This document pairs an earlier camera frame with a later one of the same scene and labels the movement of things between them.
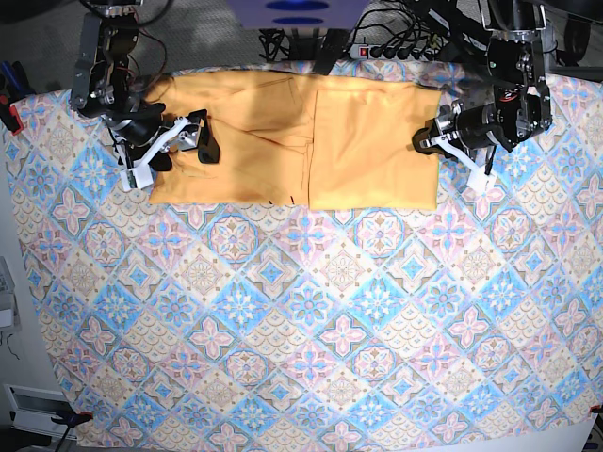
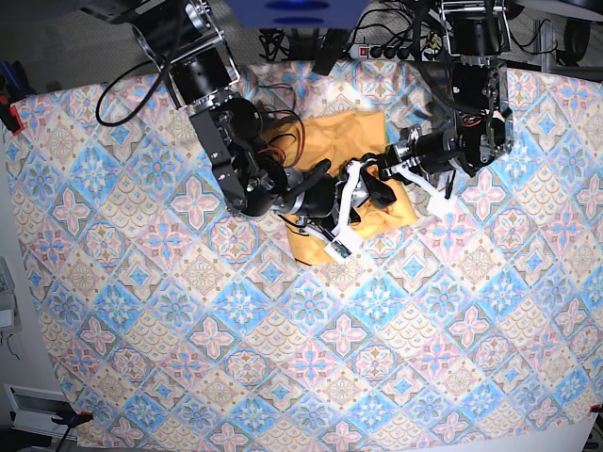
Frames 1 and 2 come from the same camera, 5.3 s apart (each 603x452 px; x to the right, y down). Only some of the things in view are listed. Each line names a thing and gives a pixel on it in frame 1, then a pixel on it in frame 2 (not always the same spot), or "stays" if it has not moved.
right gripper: [475, 125] → [435, 152]
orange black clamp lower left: [70, 419] stays
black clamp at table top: [334, 45] stays
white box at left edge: [9, 317] stays
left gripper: [166, 133] → [317, 193]
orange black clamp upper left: [13, 88] stays
